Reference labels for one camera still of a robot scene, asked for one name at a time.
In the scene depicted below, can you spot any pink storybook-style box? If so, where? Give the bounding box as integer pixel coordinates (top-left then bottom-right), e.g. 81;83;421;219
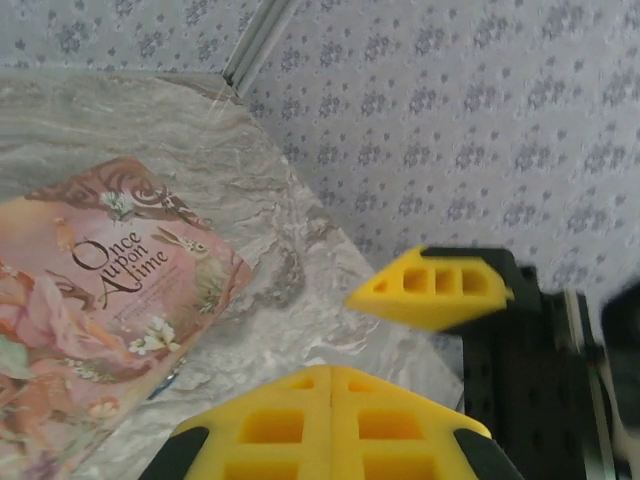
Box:
0;155;257;480

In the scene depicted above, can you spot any aluminium corner post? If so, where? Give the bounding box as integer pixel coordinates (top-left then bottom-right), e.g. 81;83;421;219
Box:
221;0;297;97

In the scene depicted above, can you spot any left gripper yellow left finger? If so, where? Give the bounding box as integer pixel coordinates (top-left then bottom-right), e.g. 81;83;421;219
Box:
143;363;335;480

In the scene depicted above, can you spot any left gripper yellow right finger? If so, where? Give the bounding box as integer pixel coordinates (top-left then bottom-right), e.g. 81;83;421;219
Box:
331;364;524;480

